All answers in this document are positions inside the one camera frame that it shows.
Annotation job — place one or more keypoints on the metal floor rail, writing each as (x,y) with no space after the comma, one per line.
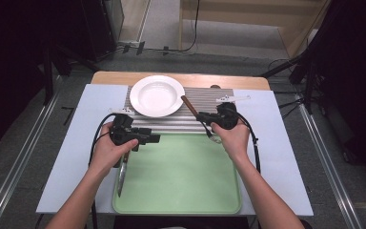
(19,165)
(327,165)

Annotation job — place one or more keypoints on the white deep plate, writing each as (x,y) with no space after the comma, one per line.
(157,96)

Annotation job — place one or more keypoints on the wooden table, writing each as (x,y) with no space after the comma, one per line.
(209,79)

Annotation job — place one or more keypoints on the light wooden frame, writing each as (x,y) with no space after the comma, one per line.
(235,19)

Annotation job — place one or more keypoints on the striped placemat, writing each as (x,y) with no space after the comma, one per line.
(200,101)

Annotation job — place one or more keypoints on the person's left hand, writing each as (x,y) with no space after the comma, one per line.
(108,152)

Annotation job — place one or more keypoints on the black metal stand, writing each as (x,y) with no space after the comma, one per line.
(47,76)
(308,79)

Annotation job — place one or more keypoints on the black cabinet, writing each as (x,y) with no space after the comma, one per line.
(103,28)

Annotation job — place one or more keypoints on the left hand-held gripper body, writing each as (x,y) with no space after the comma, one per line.
(122,130)

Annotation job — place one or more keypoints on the pale blue table board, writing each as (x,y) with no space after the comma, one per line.
(89,108)

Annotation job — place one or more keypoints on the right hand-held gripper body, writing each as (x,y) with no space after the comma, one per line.
(227,116)

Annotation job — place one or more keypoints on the green plastic tray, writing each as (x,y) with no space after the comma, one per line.
(178,175)

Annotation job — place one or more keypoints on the person's right hand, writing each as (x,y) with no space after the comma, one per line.
(233,140)

